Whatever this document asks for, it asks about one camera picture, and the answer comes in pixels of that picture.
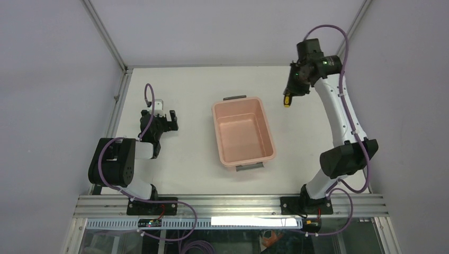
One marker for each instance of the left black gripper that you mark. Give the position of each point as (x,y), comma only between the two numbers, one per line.
(160,121)

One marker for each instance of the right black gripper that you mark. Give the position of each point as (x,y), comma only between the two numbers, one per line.
(294,89)

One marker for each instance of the black yellow handled screwdriver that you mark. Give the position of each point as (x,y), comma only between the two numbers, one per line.
(287,99)

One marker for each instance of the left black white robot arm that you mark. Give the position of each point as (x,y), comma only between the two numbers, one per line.
(114,159)

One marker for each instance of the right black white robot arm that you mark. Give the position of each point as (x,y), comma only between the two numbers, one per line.
(352,148)

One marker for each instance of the pink plastic bin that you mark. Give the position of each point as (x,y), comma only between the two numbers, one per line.
(243,133)

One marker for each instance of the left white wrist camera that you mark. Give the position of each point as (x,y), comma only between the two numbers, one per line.
(156,108)

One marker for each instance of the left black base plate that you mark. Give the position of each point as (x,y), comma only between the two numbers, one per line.
(152,207)

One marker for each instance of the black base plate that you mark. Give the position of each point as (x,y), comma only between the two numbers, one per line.
(152,207)
(297,205)

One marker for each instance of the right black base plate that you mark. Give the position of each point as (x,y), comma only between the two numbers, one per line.
(297,205)

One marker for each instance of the white slotted cable duct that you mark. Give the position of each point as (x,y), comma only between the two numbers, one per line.
(213,223)

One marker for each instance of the aluminium front rail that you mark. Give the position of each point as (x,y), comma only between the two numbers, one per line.
(115,206)

